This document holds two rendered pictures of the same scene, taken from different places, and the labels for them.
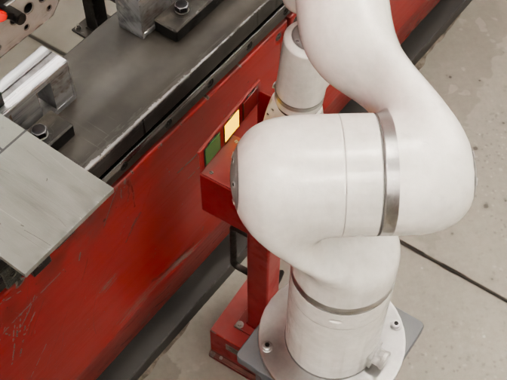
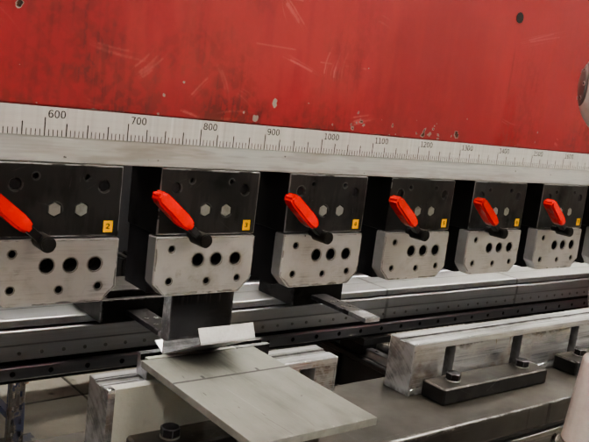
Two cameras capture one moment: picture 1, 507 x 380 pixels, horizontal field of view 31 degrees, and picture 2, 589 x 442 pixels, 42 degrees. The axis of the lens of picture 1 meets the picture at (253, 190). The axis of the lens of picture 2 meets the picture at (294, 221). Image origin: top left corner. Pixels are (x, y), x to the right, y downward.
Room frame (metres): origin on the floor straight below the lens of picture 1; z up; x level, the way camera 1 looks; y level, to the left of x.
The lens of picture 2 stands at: (-0.13, 0.10, 1.37)
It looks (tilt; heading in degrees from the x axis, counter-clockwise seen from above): 9 degrees down; 15
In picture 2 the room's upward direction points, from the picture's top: 7 degrees clockwise
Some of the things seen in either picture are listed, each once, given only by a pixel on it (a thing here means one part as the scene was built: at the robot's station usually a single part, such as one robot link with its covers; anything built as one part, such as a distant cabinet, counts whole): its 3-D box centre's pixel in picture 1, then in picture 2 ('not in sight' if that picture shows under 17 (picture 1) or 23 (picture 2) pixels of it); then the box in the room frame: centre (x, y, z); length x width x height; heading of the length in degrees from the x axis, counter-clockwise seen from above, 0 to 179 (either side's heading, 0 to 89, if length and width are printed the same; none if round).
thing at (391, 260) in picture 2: not in sight; (400, 224); (1.15, 0.25, 1.18); 0.15 x 0.09 x 0.17; 143
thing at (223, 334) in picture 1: (272, 338); not in sight; (0.97, -0.05, 0.06); 0.25 x 0.20 x 0.12; 58
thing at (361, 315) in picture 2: not in sight; (325, 294); (1.25, 0.38, 1.01); 0.26 x 0.12 x 0.05; 53
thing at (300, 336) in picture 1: (336, 306); not in sight; (0.52, -0.10, 1.09); 0.19 x 0.19 x 0.18
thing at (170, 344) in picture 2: not in sight; (197, 317); (0.85, 0.48, 1.05); 0.10 x 0.02 x 0.10; 143
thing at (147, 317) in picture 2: not in sight; (142, 310); (0.95, 0.61, 1.01); 0.26 x 0.12 x 0.05; 53
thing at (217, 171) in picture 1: (265, 163); not in sight; (0.99, -0.02, 0.75); 0.20 x 0.16 x 0.18; 148
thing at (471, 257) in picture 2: not in sight; (478, 223); (1.31, 0.13, 1.18); 0.15 x 0.09 x 0.17; 143
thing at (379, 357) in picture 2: not in sight; (328, 345); (1.56, 0.43, 0.81); 0.64 x 0.08 x 0.14; 53
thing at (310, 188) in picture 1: (321, 209); not in sight; (0.52, -0.07, 1.30); 0.19 x 0.12 x 0.24; 92
